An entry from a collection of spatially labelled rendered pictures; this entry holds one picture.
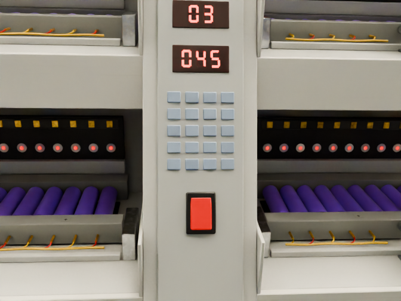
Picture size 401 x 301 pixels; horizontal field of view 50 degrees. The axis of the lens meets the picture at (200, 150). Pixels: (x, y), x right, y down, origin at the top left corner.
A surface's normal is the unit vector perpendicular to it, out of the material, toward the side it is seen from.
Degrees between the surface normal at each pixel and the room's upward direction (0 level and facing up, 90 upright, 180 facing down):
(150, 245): 90
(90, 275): 21
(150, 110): 90
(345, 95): 111
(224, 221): 90
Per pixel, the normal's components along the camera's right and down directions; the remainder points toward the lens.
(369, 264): 0.03, -0.93
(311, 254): 0.07, 0.36
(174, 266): 0.07, 0.00
